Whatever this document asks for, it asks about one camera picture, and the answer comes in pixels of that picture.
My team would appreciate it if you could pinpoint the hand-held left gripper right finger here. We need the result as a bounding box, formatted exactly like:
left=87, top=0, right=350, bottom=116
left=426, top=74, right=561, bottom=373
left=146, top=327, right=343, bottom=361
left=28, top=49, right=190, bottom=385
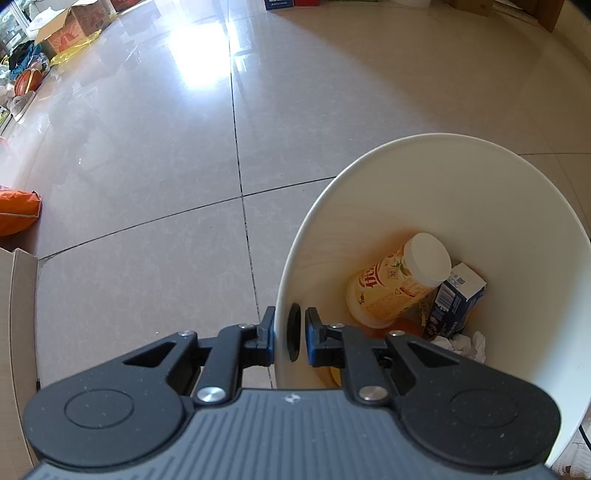
left=305, top=306, right=468, bottom=408

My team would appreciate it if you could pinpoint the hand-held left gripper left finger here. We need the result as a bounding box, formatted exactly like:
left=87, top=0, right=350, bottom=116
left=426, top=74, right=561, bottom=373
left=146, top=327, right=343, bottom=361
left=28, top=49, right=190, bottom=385
left=121, top=305, right=278, bottom=408

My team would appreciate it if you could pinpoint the yellow printed paper cup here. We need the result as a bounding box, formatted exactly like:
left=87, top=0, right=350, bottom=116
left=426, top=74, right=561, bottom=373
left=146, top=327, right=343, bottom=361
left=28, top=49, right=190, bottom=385
left=346, top=233, right=452, bottom=330

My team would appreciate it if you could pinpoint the blue drink carton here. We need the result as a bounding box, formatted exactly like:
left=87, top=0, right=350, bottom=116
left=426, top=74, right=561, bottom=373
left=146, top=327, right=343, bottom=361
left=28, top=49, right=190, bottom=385
left=422, top=262, right=487, bottom=340

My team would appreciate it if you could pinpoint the white tissue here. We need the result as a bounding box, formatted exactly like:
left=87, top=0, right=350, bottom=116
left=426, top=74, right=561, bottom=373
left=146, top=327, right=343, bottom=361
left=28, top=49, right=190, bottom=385
left=431, top=331, right=487, bottom=366

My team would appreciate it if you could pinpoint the white plastic trash bin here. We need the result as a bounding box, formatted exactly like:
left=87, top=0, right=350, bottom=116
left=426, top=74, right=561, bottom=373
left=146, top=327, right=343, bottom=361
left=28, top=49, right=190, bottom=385
left=274, top=133, right=591, bottom=468

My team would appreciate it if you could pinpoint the orange fabric bag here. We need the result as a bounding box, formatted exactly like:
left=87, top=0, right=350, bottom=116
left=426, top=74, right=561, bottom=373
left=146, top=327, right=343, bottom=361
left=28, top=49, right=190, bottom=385
left=0, top=185, right=43, bottom=237

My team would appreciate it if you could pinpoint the yellow plastic bag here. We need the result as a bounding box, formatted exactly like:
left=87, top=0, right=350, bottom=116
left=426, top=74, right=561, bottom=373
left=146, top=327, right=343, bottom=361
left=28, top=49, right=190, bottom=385
left=50, top=29, right=103, bottom=66

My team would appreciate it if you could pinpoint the orange basketball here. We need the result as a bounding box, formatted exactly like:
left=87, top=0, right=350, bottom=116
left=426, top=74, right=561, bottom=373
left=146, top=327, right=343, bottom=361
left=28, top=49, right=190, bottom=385
left=14, top=69, right=45, bottom=96

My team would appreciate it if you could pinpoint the pile of dark clothes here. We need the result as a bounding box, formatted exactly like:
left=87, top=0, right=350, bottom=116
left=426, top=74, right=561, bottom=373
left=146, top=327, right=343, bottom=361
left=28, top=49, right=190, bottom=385
left=8, top=41, right=49, bottom=75

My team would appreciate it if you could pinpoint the open cardboard box orange print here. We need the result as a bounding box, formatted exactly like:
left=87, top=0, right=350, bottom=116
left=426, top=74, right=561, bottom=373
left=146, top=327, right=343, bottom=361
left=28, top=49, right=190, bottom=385
left=27, top=0, right=117, bottom=54

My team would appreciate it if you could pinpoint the wooden door frame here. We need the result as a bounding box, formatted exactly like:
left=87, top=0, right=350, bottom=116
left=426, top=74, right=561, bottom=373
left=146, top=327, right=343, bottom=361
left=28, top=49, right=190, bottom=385
left=531, top=0, right=565, bottom=32

